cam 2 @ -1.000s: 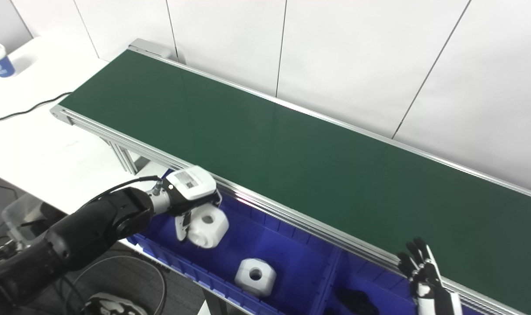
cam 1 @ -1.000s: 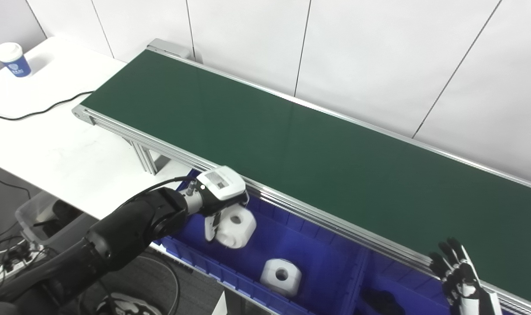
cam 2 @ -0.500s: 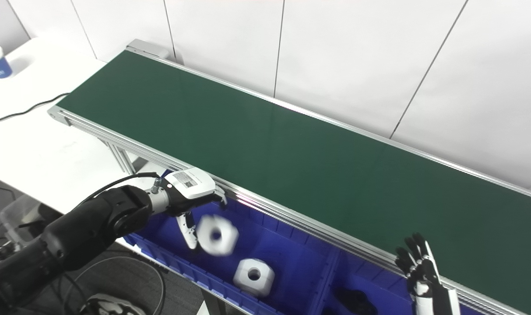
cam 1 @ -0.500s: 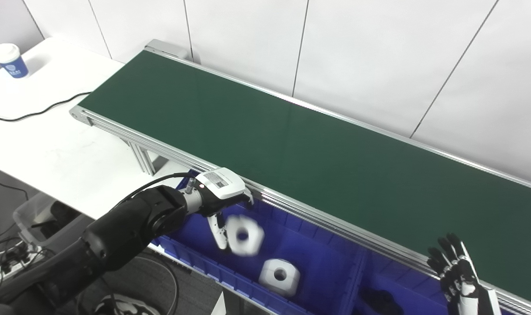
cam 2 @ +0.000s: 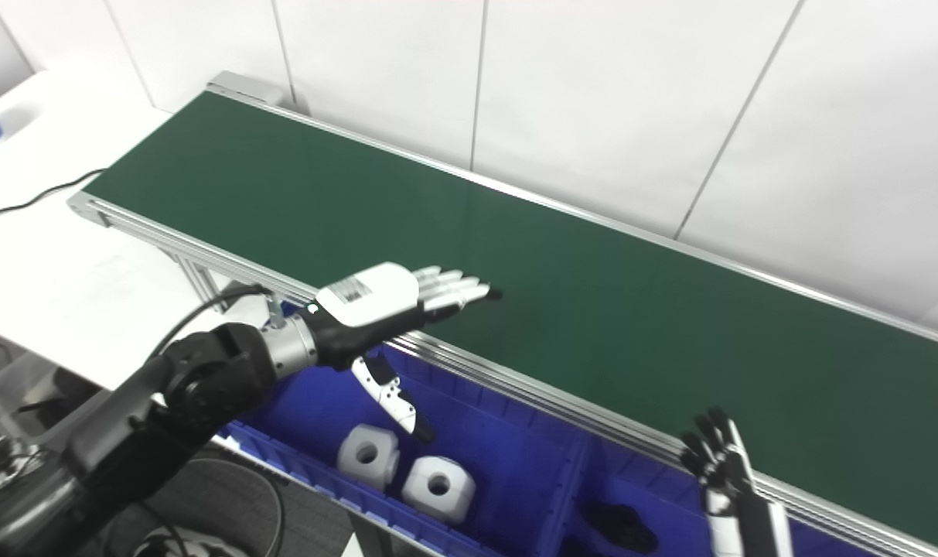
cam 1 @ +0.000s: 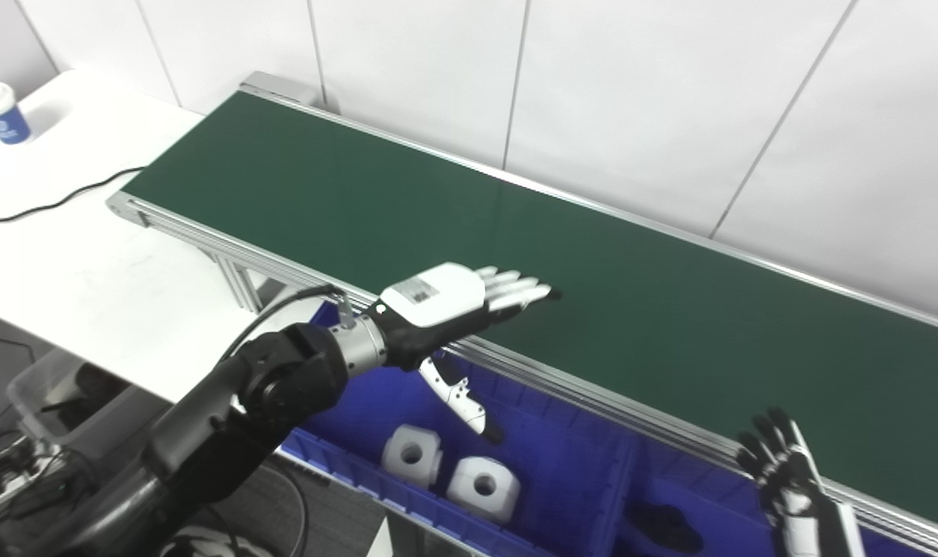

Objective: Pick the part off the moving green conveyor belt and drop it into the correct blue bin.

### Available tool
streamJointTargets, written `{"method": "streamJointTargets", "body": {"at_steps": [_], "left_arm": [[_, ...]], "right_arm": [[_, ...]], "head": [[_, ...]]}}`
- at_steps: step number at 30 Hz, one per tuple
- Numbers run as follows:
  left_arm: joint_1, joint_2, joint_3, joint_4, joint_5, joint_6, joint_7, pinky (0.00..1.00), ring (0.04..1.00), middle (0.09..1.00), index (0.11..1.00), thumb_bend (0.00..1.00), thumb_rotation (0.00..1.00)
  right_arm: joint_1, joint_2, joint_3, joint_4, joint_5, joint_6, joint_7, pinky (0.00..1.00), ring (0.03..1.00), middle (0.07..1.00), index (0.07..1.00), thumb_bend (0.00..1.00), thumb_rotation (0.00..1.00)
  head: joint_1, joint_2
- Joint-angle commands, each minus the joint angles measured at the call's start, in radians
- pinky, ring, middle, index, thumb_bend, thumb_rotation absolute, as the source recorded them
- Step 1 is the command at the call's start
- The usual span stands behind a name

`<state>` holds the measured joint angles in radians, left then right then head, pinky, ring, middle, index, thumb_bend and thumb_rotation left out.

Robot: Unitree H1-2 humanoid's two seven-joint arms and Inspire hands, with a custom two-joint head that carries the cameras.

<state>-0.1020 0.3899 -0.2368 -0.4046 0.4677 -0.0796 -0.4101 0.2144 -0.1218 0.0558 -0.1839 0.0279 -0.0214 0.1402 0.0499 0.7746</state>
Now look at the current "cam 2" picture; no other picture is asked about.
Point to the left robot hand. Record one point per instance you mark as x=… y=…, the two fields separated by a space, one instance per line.
x=368 y=309

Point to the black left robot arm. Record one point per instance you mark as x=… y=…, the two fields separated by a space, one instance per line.
x=128 y=441

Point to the white plastic block with hole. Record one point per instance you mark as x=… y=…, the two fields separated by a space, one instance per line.
x=368 y=456
x=438 y=489

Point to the aluminium conveyor leg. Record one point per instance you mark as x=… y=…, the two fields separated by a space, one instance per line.
x=198 y=280

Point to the blue plastic bin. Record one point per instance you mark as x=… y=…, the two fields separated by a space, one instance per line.
x=654 y=480
x=499 y=441

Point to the green conveyor belt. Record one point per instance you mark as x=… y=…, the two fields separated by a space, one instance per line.
x=530 y=394
x=592 y=309

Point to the clear plastic box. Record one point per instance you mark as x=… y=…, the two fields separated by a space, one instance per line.
x=12 y=387

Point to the black plastic part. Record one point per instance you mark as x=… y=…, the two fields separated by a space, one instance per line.
x=619 y=527

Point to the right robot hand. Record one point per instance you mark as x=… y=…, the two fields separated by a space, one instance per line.
x=739 y=510

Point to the grey conveyor end housing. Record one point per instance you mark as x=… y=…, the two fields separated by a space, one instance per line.
x=244 y=87

